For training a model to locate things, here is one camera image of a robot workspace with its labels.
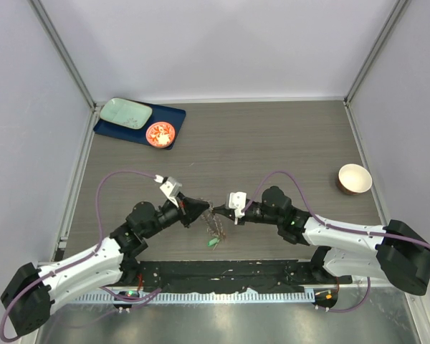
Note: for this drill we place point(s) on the large metal keyring with rings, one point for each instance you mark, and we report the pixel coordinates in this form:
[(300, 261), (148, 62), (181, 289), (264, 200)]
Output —
[(214, 227)]

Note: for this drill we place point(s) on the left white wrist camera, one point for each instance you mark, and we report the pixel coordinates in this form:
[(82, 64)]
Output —
[(169, 186)]

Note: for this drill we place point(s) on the slotted cable duct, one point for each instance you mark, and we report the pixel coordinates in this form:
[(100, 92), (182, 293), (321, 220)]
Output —
[(100, 297)]

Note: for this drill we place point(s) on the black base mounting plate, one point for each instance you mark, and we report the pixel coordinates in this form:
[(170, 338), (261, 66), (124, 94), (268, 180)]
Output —
[(226, 277)]

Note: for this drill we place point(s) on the red patterned small bowl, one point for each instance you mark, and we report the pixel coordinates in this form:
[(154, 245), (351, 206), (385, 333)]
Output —
[(160, 134)]

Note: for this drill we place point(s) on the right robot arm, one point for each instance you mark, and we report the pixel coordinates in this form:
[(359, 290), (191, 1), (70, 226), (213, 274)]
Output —
[(394, 252)]

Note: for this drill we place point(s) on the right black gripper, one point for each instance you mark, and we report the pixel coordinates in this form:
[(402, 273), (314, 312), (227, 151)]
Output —
[(223, 210)]

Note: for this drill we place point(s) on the light green rectangular plate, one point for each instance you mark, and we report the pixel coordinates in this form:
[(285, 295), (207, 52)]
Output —
[(125, 113)]

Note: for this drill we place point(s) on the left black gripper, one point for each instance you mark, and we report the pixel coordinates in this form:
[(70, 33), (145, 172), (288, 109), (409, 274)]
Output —
[(189, 208)]

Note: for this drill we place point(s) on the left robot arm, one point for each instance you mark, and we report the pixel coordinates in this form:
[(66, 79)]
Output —
[(36, 293)]

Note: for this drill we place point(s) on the dark blue tray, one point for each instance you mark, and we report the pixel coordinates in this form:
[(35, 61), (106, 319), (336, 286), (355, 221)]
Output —
[(163, 119)]

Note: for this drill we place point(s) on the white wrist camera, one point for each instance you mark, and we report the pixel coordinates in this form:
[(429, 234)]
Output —
[(237, 202), (169, 186)]

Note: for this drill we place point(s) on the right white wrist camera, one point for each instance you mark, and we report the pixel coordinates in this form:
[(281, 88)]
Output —
[(237, 202)]

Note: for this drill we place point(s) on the white brown bowl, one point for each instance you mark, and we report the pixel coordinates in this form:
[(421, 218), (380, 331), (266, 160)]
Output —
[(353, 179)]

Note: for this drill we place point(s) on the green key tag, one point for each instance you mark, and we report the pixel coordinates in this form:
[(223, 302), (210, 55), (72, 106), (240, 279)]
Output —
[(213, 242)]

